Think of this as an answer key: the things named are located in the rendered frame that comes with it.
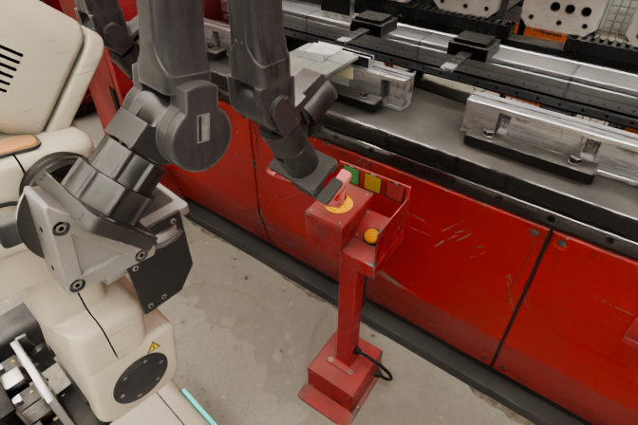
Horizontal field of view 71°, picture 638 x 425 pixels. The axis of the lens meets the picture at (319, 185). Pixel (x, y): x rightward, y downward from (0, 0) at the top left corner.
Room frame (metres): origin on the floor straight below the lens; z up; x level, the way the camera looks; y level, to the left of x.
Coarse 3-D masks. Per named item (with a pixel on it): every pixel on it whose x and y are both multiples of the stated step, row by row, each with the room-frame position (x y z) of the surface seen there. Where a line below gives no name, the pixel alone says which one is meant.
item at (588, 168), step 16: (480, 128) 0.99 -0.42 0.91; (480, 144) 0.94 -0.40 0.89; (496, 144) 0.92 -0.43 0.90; (512, 144) 0.91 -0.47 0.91; (528, 144) 0.91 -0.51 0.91; (528, 160) 0.87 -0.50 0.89; (544, 160) 0.85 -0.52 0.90; (560, 160) 0.84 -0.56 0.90; (576, 176) 0.81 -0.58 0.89; (592, 176) 0.79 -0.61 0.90
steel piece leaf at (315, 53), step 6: (312, 48) 1.29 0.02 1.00; (318, 48) 1.29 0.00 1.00; (324, 48) 1.29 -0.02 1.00; (300, 54) 1.22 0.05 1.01; (306, 54) 1.21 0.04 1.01; (312, 54) 1.20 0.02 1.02; (318, 54) 1.19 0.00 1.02; (324, 54) 1.24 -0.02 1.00; (330, 54) 1.24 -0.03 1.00; (312, 60) 1.20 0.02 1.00; (318, 60) 1.19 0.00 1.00; (324, 60) 1.20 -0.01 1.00
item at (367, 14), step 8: (360, 16) 1.48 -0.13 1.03; (368, 16) 1.48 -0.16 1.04; (376, 16) 1.48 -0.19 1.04; (384, 16) 1.48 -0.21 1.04; (352, 24) 1.49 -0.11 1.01; (360, 24) 1.47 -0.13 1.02; (368, 24) 1.45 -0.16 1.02; (376, 24) 1.44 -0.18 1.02; (384, 24) 1.44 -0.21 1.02; (392, 24) 1.48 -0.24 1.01; (352, 32) 1.42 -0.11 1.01; (360, 32) 1.41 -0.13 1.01; (368, 32) 1.45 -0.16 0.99; (376, 32) 1.43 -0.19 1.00; (384, 32) 1.44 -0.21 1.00; (336, 40) 1.35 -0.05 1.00; (344, 40) 1.35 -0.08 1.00; (352, 40) 1.36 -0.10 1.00
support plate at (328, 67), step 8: (296, 48) 1.29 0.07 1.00; (304, 48) 1.29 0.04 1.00; (296, 56) 1.23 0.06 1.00; (336, 56) 1.23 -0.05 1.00; (344, 56) 1.23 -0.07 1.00; (352, 56) 1.23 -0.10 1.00; (296, 64) 1.18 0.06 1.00; (304, 64) 1.18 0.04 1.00; (312, 64) 1.18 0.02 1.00; (320, 64) 1.18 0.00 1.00; (328, 64) 1.18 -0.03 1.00; (336, 64) 1.18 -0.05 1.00; (344, 64) 1.18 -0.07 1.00; (296, 72) 1.12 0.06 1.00; (320, 72) 1.12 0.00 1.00; (328, 72) 1.12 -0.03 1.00
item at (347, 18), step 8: (328, 0) 1.31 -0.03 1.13; (336, 0) 1.29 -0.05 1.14; (344, 0) 1.28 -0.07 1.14; (352, 0) 1.27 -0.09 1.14; (328, 8) 1.31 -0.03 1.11; (336, 8) 1.29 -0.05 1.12; (344, 8) 1.28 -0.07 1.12; (352, 8) 1.28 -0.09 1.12; (328, 16) 1.32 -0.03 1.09; (336, 16) 1.30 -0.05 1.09; (344, 16) 1.29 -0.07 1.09
